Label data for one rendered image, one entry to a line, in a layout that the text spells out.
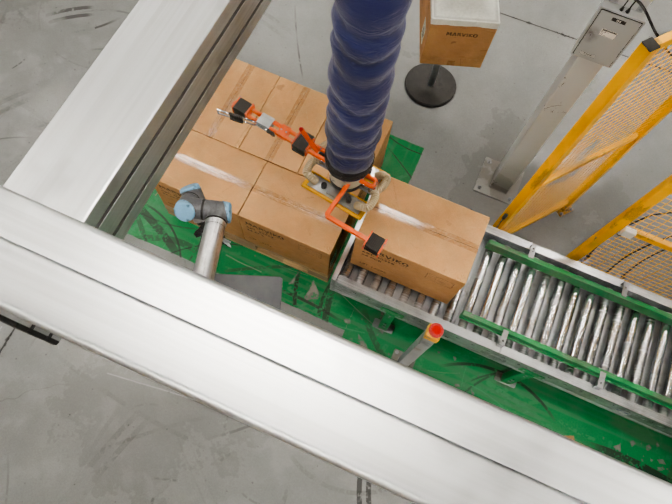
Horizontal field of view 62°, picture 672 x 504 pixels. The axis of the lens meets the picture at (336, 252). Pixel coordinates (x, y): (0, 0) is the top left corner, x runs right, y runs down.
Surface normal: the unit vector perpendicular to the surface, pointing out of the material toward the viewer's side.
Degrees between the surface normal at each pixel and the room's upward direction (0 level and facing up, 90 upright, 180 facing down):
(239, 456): 0
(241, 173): 0
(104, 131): 0
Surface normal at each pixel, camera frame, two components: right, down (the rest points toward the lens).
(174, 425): 0.05, -0.34
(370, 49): 0.03, 0.82
